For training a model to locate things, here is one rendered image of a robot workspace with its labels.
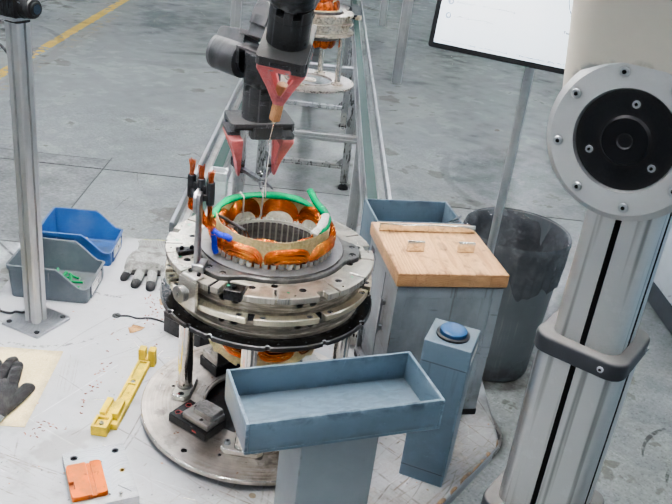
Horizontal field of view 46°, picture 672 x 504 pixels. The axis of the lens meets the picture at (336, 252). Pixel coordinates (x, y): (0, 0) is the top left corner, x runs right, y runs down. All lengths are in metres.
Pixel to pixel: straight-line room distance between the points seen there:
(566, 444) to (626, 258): 0.25
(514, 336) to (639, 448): 0.55
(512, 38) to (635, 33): 1.35
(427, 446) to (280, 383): 0.33
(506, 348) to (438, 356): 1.75
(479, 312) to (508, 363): 1.62
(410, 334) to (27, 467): 0.63
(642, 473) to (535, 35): 1.46
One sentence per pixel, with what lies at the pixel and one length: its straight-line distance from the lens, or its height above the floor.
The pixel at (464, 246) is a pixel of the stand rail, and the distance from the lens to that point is 1.35.
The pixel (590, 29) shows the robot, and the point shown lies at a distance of 0.78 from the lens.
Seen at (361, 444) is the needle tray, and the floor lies 1.00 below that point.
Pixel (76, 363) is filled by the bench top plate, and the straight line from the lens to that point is 1.50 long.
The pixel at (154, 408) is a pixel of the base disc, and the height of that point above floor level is 0.80.
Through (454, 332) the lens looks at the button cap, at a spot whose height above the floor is 1.04.
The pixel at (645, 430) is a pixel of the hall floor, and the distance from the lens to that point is 3.01.
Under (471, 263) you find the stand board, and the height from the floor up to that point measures 1.06.
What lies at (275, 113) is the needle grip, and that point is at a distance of 1.12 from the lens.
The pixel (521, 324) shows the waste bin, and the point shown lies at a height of 0.26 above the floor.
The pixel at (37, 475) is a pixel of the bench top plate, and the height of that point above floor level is 0.78.
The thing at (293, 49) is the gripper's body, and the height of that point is 1.41.
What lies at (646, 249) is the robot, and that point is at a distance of 0.88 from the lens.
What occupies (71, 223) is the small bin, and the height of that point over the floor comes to 0.82.
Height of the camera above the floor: 1.63
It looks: 26 degrees down
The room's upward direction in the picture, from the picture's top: 7 degrees clockwise
